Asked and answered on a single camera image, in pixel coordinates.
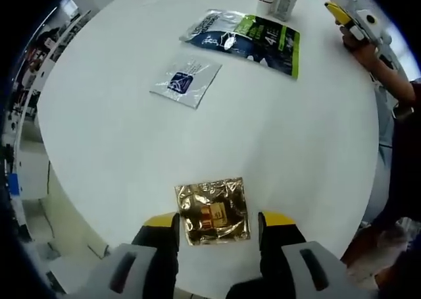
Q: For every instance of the green and blue packet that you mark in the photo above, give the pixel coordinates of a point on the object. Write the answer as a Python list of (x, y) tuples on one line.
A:
[(250, 42)]

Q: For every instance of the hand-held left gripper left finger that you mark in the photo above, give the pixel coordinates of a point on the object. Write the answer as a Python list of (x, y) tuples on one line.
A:
[(158, 246)]

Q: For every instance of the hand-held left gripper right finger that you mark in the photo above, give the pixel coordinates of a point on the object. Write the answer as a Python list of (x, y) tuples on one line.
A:
[(279, 246)]

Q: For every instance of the clear sachet dark print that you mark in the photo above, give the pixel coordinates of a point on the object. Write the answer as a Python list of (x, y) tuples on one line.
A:
[(185, 81)]

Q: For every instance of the blue storage box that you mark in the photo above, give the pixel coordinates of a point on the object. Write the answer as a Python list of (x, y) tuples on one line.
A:
[(14, 183)]

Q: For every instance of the gold foil sachet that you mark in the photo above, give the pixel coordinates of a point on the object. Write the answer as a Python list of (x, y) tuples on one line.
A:
[(213, 211)]

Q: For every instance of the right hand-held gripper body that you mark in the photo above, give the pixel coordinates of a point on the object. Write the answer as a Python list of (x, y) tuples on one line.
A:
[(370, 27)]

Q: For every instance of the person's right hand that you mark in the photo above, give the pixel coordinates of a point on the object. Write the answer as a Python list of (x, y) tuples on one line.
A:
[(360, 48)]

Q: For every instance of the person's grey trousers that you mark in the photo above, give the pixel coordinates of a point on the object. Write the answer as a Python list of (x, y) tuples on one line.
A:
[(385, 141)]

